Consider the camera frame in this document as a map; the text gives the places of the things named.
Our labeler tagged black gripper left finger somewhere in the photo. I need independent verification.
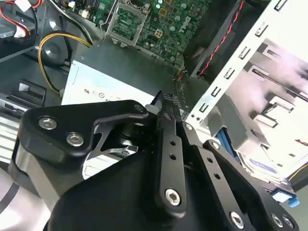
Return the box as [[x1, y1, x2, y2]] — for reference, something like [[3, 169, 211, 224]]
[[9, 90, 188, 218]]

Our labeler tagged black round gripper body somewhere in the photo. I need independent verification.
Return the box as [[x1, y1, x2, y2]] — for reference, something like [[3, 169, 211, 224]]
[[47, 149, 228, 231]]

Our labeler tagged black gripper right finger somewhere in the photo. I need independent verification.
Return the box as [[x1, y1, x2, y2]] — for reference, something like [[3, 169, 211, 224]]
[[163, 90, 300, 231]]

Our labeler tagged hard disk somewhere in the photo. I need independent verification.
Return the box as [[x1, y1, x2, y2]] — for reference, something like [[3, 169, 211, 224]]
[[216, 127, 300, 210]]

